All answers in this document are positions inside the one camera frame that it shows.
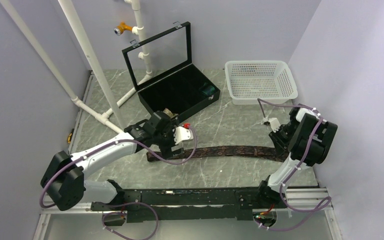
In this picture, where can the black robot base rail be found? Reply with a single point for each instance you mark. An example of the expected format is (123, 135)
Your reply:
(240, 203)

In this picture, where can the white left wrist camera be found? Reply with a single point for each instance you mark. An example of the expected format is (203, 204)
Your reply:
(182, 134)

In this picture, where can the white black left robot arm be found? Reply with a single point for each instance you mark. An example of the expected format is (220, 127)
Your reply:
(65, 182)

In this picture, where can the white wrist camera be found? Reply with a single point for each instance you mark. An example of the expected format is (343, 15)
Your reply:
(273, 122)
(182, 134)

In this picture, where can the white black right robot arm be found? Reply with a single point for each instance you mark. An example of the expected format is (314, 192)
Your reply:
(307, 138)

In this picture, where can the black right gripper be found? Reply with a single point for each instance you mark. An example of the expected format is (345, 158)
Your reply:
(281, 146)

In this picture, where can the black tie storage box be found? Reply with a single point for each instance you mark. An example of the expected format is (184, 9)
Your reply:
(175, 81)

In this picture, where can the white plastic mesh basket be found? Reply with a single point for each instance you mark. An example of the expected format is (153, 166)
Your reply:
(250, 80)

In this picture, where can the aluminium table frame rail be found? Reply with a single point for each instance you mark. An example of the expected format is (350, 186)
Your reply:
(306, 201)

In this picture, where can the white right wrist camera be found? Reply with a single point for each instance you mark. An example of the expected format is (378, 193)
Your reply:
(273, 122)

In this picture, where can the rolled gold tie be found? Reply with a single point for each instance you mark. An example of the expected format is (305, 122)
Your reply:
(170, 113)

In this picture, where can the orange webcam on pipe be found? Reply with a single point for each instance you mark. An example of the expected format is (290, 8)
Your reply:
(121, 28)

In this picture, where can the rolled teal tie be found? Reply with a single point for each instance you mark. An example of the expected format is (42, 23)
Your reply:
(207, 90)

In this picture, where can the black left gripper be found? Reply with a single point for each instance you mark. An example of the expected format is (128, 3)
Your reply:
(166, 151)

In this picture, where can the navy orange paisley tie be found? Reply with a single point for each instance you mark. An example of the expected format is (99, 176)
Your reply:
(249, 151)

